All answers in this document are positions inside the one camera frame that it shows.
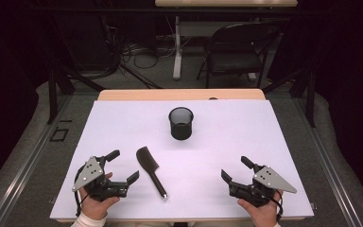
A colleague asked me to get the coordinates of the dark curtain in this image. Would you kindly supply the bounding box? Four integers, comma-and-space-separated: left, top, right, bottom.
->
0, 0, 46, 198
296, 0, 363, 206

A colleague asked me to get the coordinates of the person's left hand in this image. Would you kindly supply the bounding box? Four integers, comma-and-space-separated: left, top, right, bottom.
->
78, 186, 121, 221

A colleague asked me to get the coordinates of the black mesh cup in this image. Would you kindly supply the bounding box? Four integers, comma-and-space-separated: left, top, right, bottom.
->
167, 106, 195, 142

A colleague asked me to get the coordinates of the black folding chair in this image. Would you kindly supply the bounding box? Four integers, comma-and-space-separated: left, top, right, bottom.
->
196, 22, 282, 90

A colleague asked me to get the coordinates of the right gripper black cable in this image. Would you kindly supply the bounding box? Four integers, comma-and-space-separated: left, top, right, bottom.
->
264, 188, 285, 222

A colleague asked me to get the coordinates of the light desk with white leg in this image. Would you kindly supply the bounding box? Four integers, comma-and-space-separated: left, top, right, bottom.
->
154, 0, 299, 80

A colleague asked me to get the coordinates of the black horizontal bar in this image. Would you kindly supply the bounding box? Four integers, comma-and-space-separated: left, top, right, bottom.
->
27, 6, 329, 15

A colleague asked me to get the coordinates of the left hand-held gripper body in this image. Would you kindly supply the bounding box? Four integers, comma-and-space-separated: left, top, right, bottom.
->
72, 155, 130, 203

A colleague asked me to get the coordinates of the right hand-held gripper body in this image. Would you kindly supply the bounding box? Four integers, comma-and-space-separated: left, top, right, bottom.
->
229, 164, 298, 208

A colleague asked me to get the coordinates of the wooden table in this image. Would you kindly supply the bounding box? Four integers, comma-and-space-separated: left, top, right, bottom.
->
56, 88, 313, 225

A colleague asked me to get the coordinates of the aluminium rail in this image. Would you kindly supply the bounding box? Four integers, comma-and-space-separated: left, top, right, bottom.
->
292, 96, 363, 227
0, 94, 74, 227

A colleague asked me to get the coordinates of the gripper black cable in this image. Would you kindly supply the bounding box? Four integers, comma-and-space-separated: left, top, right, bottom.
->
264, 188, 285, 222
73, 164, 91, 218

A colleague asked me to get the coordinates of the white board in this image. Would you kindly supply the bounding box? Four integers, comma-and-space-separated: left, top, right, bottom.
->
49, 99, 316, 221

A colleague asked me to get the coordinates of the bundle of black cables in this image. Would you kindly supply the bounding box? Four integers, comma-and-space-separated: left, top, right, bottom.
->
99, 14, 178, 80

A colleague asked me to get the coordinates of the black metal stand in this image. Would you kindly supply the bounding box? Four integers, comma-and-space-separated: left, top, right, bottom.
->
46, 66, 107, 125
261, 68, 317, 129

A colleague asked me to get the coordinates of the person's right hand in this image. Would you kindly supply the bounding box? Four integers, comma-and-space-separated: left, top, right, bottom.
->
237, 190, 285, 227

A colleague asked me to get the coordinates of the black comb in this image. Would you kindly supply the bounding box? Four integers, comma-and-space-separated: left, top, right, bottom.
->
135, 146, 169, 201

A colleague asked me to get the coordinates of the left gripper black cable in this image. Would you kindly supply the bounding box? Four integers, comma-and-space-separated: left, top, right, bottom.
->
73, 164, 91, 218

